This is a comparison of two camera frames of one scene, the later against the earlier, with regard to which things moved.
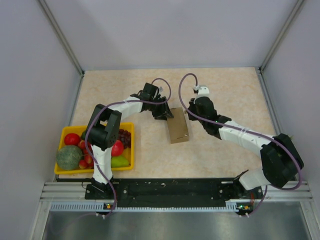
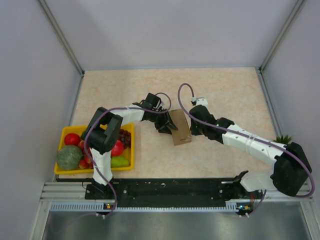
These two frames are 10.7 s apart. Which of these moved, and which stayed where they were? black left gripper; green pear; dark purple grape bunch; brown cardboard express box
Moved: black left gripper
Stayed: green pear; brown cardboard express box; dark purple grape bunch
